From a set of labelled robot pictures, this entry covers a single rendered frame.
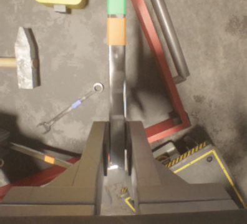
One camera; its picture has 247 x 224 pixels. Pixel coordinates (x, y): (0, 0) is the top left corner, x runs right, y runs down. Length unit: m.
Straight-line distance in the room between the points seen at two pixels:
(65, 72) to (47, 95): 0.06
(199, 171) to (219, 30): 0.94
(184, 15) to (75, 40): 1.06
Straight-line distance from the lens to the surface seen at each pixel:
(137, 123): 0.15
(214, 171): 1.34
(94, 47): 0.36
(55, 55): 0.37
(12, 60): 0.38
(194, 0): 1.39
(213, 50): 1.42
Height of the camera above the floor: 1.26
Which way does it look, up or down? 74 degrees down
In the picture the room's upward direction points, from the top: 174 degrees clockwise
